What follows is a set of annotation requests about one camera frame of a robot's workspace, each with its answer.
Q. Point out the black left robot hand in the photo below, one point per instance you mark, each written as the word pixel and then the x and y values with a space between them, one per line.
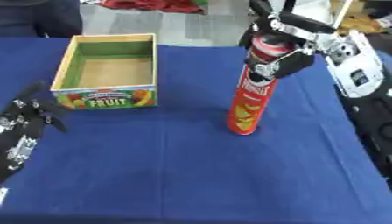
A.
pixel 25 128

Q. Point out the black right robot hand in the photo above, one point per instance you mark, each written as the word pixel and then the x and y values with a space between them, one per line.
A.
pixel 296 62

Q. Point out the red chip can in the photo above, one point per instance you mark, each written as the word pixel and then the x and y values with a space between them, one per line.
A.
pixel 251 99

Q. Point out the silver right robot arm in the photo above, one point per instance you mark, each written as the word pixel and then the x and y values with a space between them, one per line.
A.
pixel 357 75

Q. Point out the cardboard box with green inside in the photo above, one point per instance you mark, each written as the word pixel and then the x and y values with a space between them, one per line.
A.
pixel 107 73

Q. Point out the yellow object on floor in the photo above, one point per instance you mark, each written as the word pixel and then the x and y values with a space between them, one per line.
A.
pixel 360 23

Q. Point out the person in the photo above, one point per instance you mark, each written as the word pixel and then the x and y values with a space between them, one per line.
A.
pixel 38 17

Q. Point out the red cloth bundle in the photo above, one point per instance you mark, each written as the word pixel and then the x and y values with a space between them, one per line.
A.
pixel 153 5

